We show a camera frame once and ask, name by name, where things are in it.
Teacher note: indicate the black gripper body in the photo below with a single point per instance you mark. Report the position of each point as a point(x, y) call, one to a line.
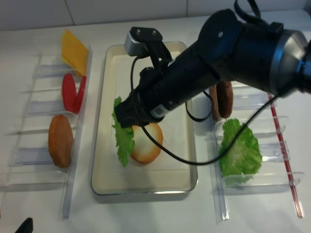
point(126, 115)

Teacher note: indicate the green lettuce leaf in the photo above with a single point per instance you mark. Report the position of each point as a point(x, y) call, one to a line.
point(124, 140)
point(244, 159)

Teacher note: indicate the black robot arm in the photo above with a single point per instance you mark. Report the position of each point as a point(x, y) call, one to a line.
point(264, 56)

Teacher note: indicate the red tomato slice right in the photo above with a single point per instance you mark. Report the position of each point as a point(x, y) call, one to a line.
point(79, 96)

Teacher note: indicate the red tomato slice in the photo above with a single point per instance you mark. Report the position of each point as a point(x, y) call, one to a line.
point(79, 96)
point(68, 92)

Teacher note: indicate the red tomato slice left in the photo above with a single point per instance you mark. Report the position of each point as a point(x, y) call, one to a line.
point(68, 92)

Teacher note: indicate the brown meat patty left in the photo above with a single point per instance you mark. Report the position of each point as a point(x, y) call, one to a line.
point(214, 104)

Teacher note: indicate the brown meat patty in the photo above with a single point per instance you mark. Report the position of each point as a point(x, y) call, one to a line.
point(225, 98)
point(214, 104)

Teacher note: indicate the yellow cheese slice front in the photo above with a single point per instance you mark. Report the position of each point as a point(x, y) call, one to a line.
point(75, 52)

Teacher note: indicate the yellow cheese slice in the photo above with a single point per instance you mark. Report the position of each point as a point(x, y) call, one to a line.
point(66, 61)
point(75, 52)

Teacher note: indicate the brown meat patty right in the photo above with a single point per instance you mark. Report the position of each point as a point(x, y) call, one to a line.
point(225, 98)

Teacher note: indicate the yellow cheese slice back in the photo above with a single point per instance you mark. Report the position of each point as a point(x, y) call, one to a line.
point(66, 61)

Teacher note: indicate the green lettuce leaf in rack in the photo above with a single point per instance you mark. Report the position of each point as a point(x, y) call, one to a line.
point(244, 159)

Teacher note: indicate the toasted bottom bun slice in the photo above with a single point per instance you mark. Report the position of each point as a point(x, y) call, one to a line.
point(145, 151)

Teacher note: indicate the cream metal serving tray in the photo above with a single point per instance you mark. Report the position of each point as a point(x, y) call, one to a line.
point(164, 174)

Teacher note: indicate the brown bun in left rack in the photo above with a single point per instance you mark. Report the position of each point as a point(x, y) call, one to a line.
point(60, 141)

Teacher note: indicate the clear acrylic left rack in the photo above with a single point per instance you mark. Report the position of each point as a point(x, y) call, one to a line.
point(29, 167)

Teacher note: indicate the clear acrylic rack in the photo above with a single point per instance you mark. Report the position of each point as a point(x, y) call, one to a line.
point(275, 174)
point(29, 167)

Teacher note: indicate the clear acrylic right rack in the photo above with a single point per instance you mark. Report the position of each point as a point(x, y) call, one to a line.
point(275, 174)

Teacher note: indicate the black object bottom left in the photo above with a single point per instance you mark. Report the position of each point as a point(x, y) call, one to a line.
point(26, 227)

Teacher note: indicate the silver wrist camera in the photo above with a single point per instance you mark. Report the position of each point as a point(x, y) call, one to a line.
point(138, 38)

